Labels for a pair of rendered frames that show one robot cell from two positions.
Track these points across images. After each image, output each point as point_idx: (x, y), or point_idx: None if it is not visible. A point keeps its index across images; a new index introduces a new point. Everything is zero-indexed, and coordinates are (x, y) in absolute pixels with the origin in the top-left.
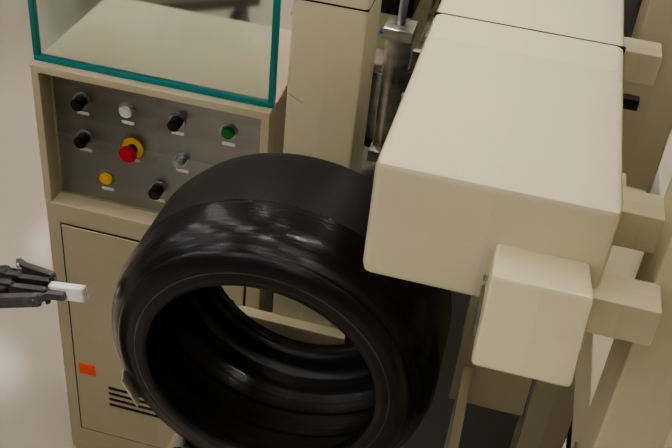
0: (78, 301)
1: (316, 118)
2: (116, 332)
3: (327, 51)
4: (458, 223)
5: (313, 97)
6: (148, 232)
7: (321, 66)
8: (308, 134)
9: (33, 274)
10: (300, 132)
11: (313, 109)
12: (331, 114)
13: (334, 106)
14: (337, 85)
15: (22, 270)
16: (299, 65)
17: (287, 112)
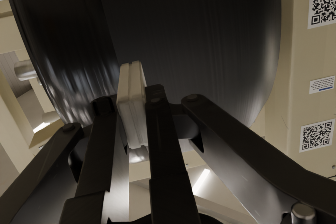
0: (120, 73)
1: (276, 100)
2: (49, 79)
3: (274, 143)
4: None
5: (277, 117)
6: (146, 157)
7: (275, 136)
8: (279, 88)
9: (231, 169)
10: (282, 92)
11: (277, 108)
12: (271, 99)
13: (270, 104)
14: (270, 118)
15: (282, 218)
16: (283, 144)
17: (288, 113)
